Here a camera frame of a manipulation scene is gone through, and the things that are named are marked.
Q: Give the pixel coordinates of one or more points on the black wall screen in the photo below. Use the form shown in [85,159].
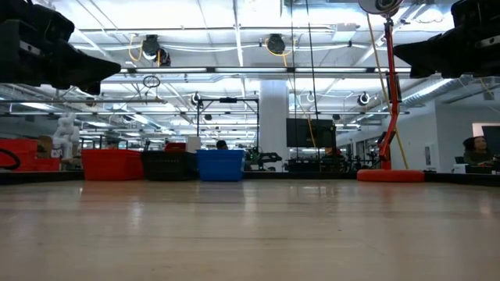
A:
[304,132]

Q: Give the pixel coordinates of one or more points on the dark computer monitor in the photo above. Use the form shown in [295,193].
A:
[492,140]

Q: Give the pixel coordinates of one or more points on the blue plastic basket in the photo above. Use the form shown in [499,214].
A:
[220,169]
[220,155]
[220,151]

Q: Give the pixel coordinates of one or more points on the red desk lamp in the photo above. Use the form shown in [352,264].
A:
[390,175]

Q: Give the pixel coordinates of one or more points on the white box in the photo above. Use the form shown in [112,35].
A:
[194,144]

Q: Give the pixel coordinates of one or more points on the black aluminium table frame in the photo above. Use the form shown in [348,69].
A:
[297,175]

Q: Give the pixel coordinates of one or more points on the black background rig frame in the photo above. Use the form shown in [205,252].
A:
[228,100]

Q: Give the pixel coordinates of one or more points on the white building pillar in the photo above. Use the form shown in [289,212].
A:
[273,117]

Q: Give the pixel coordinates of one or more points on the brown cardboard box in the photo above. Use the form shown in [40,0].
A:
[45,146]

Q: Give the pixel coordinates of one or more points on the black plastic basket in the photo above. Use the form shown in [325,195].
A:
[170,156]
[170,169]
[170,152]

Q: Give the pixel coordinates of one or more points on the white humanoid robot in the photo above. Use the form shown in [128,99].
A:
[66,134]

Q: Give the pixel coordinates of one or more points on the red plastic basket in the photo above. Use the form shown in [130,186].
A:
[112,154]
[112,150]
[112,169]

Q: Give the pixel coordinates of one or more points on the red background bin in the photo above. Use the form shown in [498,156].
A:
[176,147]

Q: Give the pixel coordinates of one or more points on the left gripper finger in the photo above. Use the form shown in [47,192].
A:
[91,87]
[82,68]

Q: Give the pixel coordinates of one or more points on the dark background workbench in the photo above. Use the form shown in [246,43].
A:
[312,166]

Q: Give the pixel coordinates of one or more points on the red storage crate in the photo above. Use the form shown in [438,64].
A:
[48,164]
[23,146]

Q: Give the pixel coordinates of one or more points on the person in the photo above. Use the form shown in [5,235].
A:
[222,145]
[476,150]

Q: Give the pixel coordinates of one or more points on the black background robot arm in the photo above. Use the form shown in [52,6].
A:
[269,158]

